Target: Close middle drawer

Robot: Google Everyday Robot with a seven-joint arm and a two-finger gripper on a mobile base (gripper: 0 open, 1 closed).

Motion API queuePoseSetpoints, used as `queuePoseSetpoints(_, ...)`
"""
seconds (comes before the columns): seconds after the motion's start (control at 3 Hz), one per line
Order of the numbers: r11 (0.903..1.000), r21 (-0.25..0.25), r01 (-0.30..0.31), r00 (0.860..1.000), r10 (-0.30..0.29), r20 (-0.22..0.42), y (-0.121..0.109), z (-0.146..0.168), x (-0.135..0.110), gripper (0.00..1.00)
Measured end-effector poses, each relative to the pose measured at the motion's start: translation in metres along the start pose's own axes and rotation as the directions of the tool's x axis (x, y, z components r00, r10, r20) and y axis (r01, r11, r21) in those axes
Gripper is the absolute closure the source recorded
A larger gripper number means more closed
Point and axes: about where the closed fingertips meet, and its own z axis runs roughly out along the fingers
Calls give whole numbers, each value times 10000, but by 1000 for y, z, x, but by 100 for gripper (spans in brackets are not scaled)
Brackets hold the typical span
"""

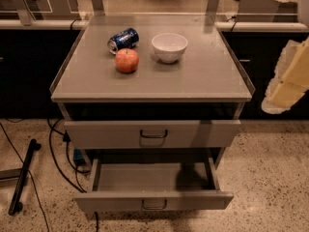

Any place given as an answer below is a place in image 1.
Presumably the blue soda can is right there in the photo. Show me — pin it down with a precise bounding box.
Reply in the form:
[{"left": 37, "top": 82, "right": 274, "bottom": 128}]
[{"left": 107, "top": 28, "right": 139, "bottom": 54}]

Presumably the grey drawer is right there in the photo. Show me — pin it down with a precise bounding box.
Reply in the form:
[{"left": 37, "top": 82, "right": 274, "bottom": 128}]
[
  {"left": 75, "top": 159, "right": 234, "bottom": 212},
  {"left": 65, "top": 120, "right": 240, "bottom": 150}
]

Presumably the white horizontal rail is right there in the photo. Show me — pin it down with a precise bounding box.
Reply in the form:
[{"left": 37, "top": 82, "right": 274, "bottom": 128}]
[{"left": 0, "top": 20, "right": 309, "bottom": 33}]

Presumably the red apple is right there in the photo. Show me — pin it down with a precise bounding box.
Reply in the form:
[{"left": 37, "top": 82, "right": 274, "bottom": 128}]
[{"left": 115, "top": 48, "right": 139, "bottom": 73}]

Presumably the black floor bar stand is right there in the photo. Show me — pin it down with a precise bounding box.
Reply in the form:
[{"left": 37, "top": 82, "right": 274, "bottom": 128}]
[{"left": 8, "top": 139, "right": 41, "bottom": 216}]

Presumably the black floor cable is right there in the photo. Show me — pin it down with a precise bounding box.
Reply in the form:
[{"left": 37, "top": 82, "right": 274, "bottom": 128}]
[{"left": 47, "top": 118, "right": 100, "bottom": 232}]

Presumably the grey drawer cabinet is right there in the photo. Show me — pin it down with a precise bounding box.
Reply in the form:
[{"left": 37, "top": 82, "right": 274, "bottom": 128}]
[{"left": 51, "top": 14, "right": 254, "bottom": 161}]

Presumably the white bowl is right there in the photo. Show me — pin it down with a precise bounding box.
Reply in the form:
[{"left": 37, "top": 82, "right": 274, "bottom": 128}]
[{"left": 152, "top": 33, "right": 188, "bottom": 64}]

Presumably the grey top drawer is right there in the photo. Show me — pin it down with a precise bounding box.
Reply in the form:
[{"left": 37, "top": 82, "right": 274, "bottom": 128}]
[{"left": 65, "top": 120, "right": 240, "bottom": 150}]

